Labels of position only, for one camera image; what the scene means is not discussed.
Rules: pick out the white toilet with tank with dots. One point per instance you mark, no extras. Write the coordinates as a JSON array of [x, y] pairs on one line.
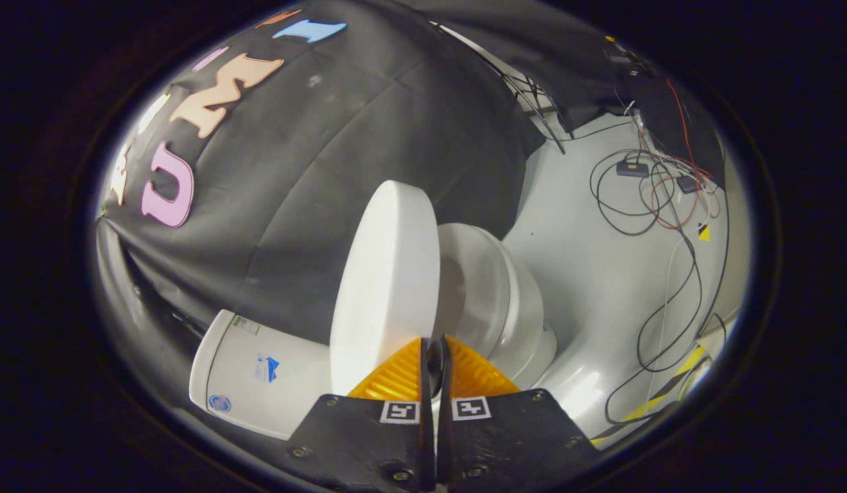
[[505, 308]]

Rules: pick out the black backdrop cloth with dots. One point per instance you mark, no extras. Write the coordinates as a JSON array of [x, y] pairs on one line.
[[313, 192]]

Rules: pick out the white toilet lid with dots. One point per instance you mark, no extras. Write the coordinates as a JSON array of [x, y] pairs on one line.
[[385, 274]]

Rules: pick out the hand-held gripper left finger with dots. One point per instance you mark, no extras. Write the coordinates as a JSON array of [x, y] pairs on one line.
[[368, 445]]

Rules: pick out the black tripod light stand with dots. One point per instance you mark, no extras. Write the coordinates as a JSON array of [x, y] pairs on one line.
[[533, 103]]

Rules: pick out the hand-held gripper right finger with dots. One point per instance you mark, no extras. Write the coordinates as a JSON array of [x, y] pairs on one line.
[[505, 445]]

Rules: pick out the black power adapter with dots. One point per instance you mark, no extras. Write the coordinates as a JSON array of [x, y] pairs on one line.
[[687, 184], [632, 168]]

